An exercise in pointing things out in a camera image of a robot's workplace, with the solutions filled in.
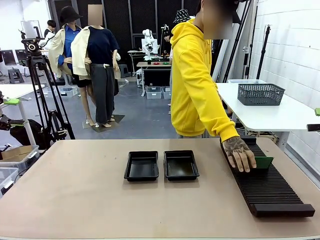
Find clear plastic lidded box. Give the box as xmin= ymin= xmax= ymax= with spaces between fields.
xmin=227 ymin=79 xmax=268 ymax=85

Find mannequin with black hat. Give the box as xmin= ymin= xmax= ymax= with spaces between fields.
xmin=47 ymin=6 xmax=97 ymax=127

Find background person black hair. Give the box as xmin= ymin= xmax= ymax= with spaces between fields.
xmin=39 ymin=19 xmax=57 ymax=51

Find white desk with leg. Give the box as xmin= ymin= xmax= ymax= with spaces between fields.
xmin=0 ymin=83 xmax=46 ymax=146

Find green perforated circuit board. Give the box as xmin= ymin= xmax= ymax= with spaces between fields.
xmin=253 ymin=156 xmax=275 ymax=171

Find black backpack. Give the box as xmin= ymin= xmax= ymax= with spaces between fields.
xmin=9 ymin=119 xmax=51 ymax=151

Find person in yellow hoodie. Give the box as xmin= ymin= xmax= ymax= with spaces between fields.
xmin=169 ymin=0 xmax=238 ymax=140

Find clear storage bin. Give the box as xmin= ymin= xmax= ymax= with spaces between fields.
xmin=161 ymin=86 xmax=172 ymax=100
xmin=145 ymin=86 xmax=163 ymax=100

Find tattooed right hand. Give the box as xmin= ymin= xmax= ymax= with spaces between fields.
xmin=221 ymin=136 xmax=258 ymax=173

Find black plastic stool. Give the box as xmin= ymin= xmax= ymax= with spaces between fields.
xmin=118 ymin=64 xmax=130 ymax=78

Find black light stand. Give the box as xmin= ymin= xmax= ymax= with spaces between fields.
xmin=256 ymin=24 xmax=273 ymax=80

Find background work table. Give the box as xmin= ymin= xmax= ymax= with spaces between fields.
xmin=136 ymin=61 xmax=173 ymax=97

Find dark mannequin base plate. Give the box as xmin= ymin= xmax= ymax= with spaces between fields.
xmin=82 ymin=114 xmax=126 ymax=133

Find clear bin with black latch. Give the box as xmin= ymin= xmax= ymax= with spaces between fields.
xmin=0 ymin=167 xmax=20 ymax=198

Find black video camera head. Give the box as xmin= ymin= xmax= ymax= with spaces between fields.
xmin=17 ymin=26 xmax=46 ymax=57

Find mannequin in navy top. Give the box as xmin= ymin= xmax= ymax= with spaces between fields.
xmin=71 ymin=4 xmax=122 ymax=128

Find black stand legs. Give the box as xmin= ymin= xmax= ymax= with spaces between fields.
xmin=222 ymin=0 xmax=254 ymax=83

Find black ESD tray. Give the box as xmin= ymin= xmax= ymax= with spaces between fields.
xmin=163 ymin=149 xmax=200 ymax=182
xmin=123 ymin=150 xmax=160 ymax=183

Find person's right forearm yellow sleeve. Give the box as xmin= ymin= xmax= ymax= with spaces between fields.
xmin=199 ymin=92 xmax=241 ymax=144

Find clear bin with cardboard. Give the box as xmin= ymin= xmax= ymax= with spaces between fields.
xmin=0 ymin=144 xmax=40 ymax=173

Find white table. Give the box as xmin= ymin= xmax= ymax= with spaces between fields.
xmin=216 ymin=82 xmax=320 ymax=151

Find black slotted board rack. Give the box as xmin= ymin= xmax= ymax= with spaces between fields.
xmin=219 ymin=135 xmax=316 ymax=218

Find seated person black headgear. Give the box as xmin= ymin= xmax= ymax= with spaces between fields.
xmin=161 ymin=24 xmax=173 ymax=51

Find gray step stool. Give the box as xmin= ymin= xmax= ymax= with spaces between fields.
xmin=7 ymin=68 xmax=25 ymax=84

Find black camera tripod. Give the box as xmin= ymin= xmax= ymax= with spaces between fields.
xmin=26 ymin=54 xmax=76 ymax=148

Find gray woven plastic basket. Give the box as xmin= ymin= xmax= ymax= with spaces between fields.
xmin=237 ymin=83 xmax=286 ymax=106

